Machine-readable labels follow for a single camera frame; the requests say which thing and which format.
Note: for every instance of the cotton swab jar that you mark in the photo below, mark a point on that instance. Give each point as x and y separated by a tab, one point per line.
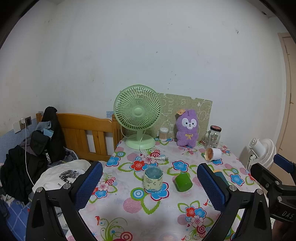
163	134

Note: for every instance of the glass jar mug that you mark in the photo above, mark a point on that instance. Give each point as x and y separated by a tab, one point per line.
214	138

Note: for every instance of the teal container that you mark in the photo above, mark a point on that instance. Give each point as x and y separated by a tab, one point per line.
220	177

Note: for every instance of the beige door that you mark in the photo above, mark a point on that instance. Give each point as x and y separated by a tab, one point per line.
289	92

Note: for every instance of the floral tablecloth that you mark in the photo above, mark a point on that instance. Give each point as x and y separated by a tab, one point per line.
138	208

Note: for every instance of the blue checked bedsheet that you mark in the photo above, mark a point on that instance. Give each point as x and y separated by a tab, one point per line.
16	222

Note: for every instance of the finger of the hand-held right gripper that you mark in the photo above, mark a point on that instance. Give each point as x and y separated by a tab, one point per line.
261	172
284	162

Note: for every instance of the purple plush toy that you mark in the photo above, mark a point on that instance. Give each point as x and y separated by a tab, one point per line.
186	129

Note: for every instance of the black bag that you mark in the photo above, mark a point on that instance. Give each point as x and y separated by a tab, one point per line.
54	129

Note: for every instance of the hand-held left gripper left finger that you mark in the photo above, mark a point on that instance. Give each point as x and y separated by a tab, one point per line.
89	183

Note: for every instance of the floral sleeve cup blue lid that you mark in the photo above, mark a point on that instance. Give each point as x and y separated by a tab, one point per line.
152	179

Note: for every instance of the green cup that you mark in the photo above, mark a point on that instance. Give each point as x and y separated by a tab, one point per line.
182	183

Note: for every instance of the green desk fan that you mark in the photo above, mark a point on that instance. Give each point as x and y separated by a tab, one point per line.
137	111

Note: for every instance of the blue denim cloth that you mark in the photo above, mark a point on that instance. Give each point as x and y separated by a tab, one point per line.
44	128

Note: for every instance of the wooden bed headboard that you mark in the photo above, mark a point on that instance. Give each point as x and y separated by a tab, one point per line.
76	129

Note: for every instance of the patterned beige board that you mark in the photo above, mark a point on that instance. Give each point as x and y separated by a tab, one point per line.
203	109

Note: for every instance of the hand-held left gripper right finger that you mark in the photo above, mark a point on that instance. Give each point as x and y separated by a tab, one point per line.
211	187

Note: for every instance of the white standing fan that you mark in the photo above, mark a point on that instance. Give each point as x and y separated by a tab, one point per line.
266	150

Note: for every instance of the white cup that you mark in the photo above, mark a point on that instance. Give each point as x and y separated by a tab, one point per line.
216	153

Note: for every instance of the pile of dark clothes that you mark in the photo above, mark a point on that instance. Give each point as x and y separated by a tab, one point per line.
16	171

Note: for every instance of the white printed shirt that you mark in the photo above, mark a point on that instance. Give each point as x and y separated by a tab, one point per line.
53	176

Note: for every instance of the wall socket with charger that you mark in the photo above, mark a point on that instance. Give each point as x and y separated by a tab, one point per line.
27	121

